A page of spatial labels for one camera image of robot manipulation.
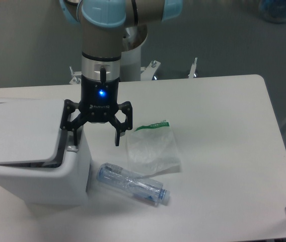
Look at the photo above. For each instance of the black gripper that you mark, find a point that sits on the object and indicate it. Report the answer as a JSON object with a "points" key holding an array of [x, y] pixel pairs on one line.
{"points": [[99, 105]]}

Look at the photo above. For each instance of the white push-lid trash can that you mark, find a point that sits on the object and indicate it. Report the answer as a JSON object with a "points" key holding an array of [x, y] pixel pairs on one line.
{"points": [[40, 160]]}

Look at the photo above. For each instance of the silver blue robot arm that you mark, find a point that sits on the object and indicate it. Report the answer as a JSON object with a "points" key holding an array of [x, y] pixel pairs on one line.
{"points": [[103, 27]]}

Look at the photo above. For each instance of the clear plastic bag green strip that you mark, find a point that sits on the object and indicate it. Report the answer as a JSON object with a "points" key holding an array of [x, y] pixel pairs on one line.
{"points": [[152, 149]]}

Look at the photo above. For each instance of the crushed clear plastic bottle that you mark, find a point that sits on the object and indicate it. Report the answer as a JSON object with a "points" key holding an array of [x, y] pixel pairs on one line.
{"points": [[133, 183]]}

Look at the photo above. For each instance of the blue water jug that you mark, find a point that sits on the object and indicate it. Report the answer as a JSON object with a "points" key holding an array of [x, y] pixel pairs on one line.
{"points": [[273, 11]]}

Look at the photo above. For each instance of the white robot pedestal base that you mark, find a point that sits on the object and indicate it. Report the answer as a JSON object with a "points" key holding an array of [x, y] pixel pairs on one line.
{"points": [[135, 65]]}

